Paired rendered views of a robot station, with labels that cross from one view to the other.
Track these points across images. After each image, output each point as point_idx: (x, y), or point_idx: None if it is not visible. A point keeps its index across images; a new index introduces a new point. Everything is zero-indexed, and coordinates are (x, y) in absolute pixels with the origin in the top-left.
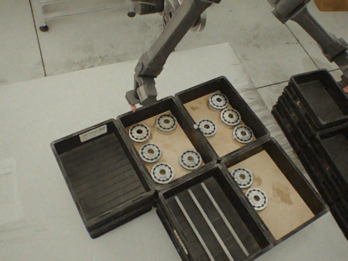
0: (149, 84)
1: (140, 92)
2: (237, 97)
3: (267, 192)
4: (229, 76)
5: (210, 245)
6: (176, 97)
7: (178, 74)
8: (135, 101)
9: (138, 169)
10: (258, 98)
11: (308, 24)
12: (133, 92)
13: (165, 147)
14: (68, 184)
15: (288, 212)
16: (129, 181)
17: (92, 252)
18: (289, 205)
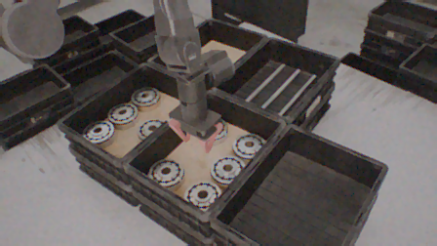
0: (205, 55)
1: (220, 69)
2: (94, 102)
3: None
4: (17, 169)
5: (296, 90)
6: (123, 157)
7: (24, 238)
8: (214, 114)
9: (269, 158)
10: (56, 128)
11: None
12: (199, 118)
13: (205, 165)
14: (362, 215)
15: None
16: (282, 180)
17: (380, 208)
18: None
